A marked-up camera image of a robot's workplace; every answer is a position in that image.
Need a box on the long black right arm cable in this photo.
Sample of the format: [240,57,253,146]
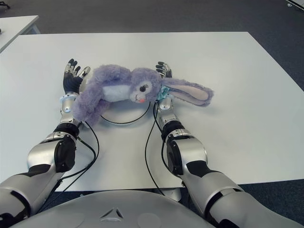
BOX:
[144,101,168,197]

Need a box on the white table leg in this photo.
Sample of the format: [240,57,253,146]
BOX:
[155,186,182,202]

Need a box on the white plate black rim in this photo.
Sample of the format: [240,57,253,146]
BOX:
[99,99,152,124]

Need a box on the silver robot torso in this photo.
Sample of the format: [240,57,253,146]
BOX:
[14,189,214,228]

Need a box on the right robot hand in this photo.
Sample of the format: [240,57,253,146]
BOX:
[155,61,173,78]

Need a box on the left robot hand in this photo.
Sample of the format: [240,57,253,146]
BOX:
[63,58,91,94]

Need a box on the white side table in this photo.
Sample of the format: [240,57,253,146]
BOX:
[0,15,40,53]

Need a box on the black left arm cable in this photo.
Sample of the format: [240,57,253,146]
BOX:
[60,121,100,181]
[38,139,97,213]

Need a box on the purple plush bunny doll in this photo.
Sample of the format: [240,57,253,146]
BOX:
[72,64,214,126]

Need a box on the white object on floor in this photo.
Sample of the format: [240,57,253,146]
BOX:
[285,0,304,8]

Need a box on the short black right arm cable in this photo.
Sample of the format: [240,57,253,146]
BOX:
[161,140,181,177]

